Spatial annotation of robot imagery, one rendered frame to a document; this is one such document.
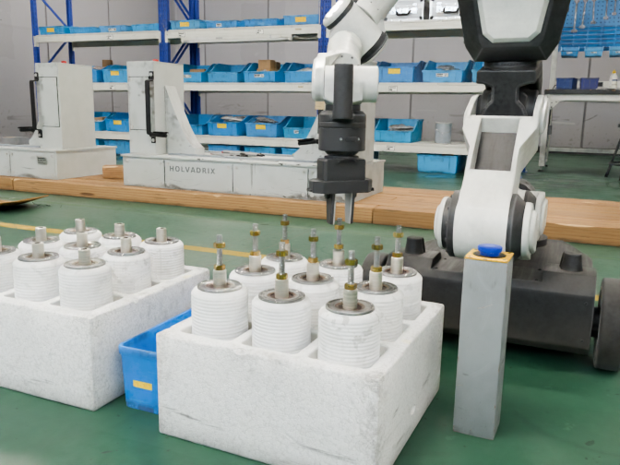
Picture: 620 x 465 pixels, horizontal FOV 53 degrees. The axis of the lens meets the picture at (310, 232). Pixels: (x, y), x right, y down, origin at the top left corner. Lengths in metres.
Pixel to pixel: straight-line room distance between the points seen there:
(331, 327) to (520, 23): 0.82
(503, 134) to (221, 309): 0.78
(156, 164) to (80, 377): 2.58
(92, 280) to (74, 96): 3.18
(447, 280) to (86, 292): 0.77
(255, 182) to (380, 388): 2.54
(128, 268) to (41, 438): 0.35
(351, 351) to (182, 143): 2.96
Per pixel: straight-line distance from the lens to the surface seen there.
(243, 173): 3.39
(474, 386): 1.12
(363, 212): 3.05
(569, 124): 9.28
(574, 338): 1.44
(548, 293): 1.42
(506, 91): 1.51
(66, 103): 4.28
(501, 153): 1.45
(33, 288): 1.30
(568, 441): 1.20
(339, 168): 1.15
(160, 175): 3.69
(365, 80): 1.14
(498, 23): 1.46
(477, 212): 1.29
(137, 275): 1.31
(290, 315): 0.96
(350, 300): 0.94
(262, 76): 6.30
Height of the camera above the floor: 0.55
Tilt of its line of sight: 11 degrees down
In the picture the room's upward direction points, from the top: 1 degrees clockwise
